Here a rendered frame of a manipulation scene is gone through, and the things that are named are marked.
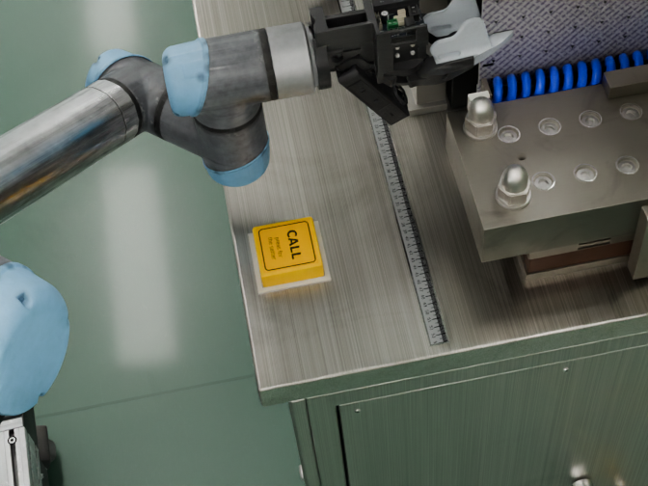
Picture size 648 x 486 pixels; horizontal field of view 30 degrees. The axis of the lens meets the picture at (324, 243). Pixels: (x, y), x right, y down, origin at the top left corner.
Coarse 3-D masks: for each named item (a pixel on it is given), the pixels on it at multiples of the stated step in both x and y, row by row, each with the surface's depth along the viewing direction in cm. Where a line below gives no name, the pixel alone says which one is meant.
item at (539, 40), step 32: (512, 0) 124; (544, 0) 125; (576, 0) 126; (608, 0) 126; (640, 0) 127; (544, 32) 129; (576, 32) 130; (608, 32) 130; (640, 32) 131; (480, 64) 131; (512, 64) 132; (544, 64) 133; (576, 64) 134
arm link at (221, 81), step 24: (168, 48) 123; (192, 48) 122; (216, 48) 122; (240, 48) 122; (264, 48) 122; (168, 72) 122; (192, 72) 121; (216, 72) 121; (240, 72) 122; (264, 72) 122; (192, 96) 122; (216, 96) 123; (240, 96) 123; (264, 96) 124; (216, 120) 126; (240, 120) 126
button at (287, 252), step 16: (272, 224) 137; (288, 224) 137; (304, 224) 136; (256, 240) 136; (272, 240) 135; (288, 240) 135; (304, 240) 135; (272, 256) 134; (288, 256) 134; (304, 256) 134; (320, 256) 134; (272, 272) 133; (288, 272) 133; (304, 272) 134; (320, 272) 134
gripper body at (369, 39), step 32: (384, 0) 123; (416, 0) 123; (320, 32) 120; (352, 32) 121; (384, 32) 120; (416, 32) 121; (320, 64) 122; (352, 64) 125; (384, 64) 123; (416, 64) 125
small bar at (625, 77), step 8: (608, 72) 130; (616, 72) 130; (624, 72) 130; (632, 72) 130; (640, 72) 129; (608, 80) 129; (616, 80) 129; (624, 80) 129; (632, 80) 129; (640, 80) 129; (608, 88) 129; (616, 88) 129; (624, 88) 129; (632, 88) 129; (640, 88) 129; (608, 96) 130; (616, 96) 130
